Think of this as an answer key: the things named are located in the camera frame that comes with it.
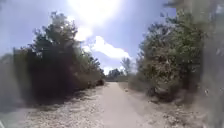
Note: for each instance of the row of green bushes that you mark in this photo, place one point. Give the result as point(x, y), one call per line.
point(173, 56)
point(56, 66)

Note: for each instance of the dry gravelly verge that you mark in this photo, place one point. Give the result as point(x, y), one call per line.
point(166, 115)
point(66, 115)

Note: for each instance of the pale dirt path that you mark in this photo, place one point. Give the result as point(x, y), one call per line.
point(116, 110)

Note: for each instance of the distant trees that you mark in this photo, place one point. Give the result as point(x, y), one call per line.
point(116, 74)

